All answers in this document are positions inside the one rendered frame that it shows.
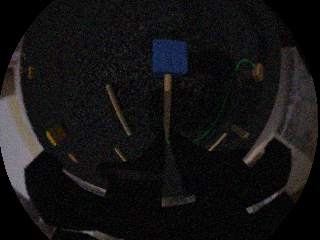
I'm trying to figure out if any small yellow block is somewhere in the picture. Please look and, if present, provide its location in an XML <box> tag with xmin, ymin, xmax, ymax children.
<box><xmin>28</xmin><ymin>65</ymin><xmax>35</xmax><ymax>79</ymax></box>

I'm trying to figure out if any yellow cube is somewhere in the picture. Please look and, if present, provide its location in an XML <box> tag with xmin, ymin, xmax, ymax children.
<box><xmin>47</xmin><ymin>123</ymin><xmax>67</xmax><ymax>145</ymax></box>

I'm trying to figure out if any green string with wooden stick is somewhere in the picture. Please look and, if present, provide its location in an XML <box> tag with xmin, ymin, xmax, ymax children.
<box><xmin>164</xmin><ymin>59</ymin><xmax>256</xmax><ymax>144</ymax></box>

